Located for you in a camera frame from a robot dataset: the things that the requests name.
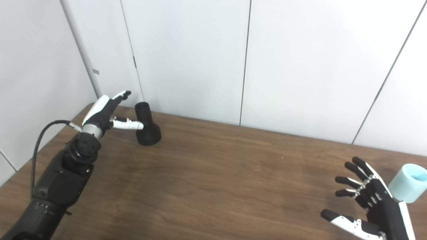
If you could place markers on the black and white right hand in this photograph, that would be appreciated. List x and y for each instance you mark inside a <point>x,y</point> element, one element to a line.
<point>387,216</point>

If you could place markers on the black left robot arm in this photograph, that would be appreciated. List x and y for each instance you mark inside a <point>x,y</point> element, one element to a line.
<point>60,180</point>

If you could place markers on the black and white left hand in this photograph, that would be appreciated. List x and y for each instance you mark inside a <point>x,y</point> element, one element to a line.
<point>100,115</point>

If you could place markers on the black flared nozzle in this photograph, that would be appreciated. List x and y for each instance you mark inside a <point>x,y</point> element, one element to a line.
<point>148,133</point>

